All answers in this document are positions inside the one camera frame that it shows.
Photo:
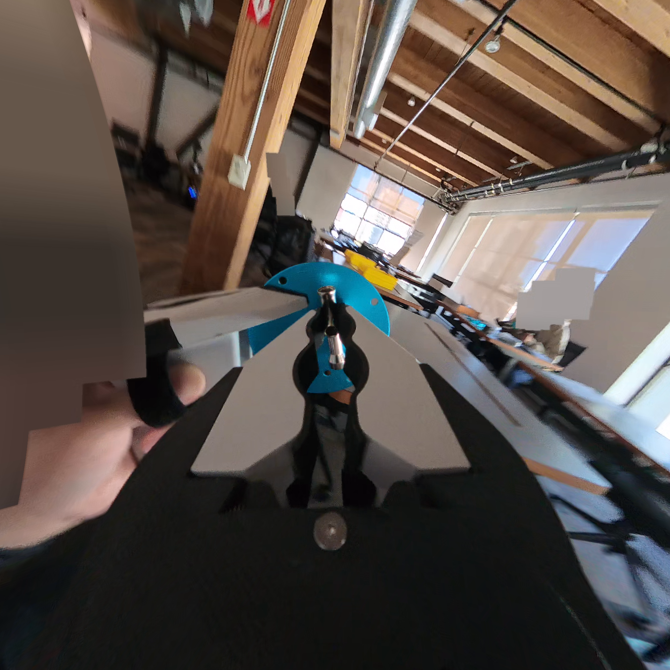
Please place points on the wooden post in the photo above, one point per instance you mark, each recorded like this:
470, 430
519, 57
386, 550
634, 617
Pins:
235, 131

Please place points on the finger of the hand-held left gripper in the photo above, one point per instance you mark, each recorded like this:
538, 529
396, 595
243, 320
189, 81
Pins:
225, 311

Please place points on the yellow bin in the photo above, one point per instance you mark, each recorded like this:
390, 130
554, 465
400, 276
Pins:
358, 260
381, 278

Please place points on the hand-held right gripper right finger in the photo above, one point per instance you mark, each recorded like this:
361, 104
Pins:
408, 418

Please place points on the ceiling track light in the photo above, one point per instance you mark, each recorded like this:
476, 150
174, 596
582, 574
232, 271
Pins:
492, 44

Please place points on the red and white sign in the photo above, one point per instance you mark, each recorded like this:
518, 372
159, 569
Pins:
260, 10

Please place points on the blue round metal plate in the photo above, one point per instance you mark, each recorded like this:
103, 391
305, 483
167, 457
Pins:
335, 275

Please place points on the black office chair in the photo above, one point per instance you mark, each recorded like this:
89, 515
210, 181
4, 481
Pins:
628, 481

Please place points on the grid window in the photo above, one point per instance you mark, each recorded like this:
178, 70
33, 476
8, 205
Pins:
382, 214

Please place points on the white switch box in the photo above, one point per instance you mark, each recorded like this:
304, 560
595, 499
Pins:
239, 171

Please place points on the window with roller blind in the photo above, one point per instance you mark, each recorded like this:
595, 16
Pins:
523, 251

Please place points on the silver air duct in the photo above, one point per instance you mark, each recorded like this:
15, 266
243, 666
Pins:
385, 52

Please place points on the black ceiling pipe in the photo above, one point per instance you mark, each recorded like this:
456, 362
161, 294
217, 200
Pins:
549, 175

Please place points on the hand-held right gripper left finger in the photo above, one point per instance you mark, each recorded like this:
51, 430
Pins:
251, 418

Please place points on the person's left hand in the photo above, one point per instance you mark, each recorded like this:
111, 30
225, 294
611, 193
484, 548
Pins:
78, 471

